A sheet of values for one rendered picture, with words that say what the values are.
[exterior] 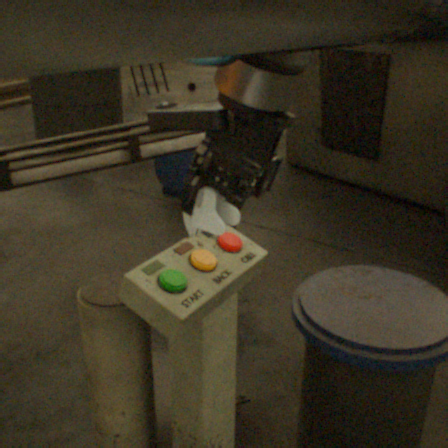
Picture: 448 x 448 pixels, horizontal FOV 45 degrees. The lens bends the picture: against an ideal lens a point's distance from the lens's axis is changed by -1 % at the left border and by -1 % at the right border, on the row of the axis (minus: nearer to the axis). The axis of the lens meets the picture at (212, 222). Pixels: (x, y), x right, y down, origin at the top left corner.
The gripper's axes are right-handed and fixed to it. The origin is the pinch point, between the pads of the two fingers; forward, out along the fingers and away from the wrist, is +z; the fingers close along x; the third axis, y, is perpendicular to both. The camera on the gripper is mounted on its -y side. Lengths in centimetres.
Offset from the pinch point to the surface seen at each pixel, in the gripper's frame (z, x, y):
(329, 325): 21.9, 25.6, 19.6
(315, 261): 78, 121, -5
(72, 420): 82, 11, -21
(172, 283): 9.2, -1.7, 0.7
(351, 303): 21.8, 34.7, 20.3
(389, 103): 36, 202, -23
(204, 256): 9.3, 7.1, 0.1
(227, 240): 9.4, 13.7, 0.1
